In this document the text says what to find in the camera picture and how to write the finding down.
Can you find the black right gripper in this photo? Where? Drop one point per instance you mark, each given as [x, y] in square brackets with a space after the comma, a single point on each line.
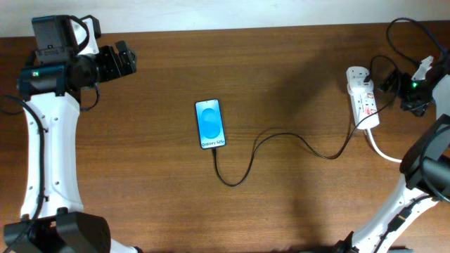
[415, 107]

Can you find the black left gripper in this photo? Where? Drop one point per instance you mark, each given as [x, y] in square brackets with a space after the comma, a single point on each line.
[114, 69]

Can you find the blue Galaxy smartphone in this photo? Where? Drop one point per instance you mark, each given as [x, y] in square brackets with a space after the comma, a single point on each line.
[210, 124]

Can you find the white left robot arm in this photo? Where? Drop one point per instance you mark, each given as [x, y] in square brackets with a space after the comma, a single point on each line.
[67, 61]

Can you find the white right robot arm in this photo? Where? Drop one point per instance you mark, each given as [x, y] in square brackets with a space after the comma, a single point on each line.
[424, 169]

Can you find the white charger adapter plug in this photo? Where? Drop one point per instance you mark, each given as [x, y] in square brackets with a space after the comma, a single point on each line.
[356, 77]

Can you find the white power strip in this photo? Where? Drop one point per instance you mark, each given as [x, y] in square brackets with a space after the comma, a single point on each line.
[364, 107]

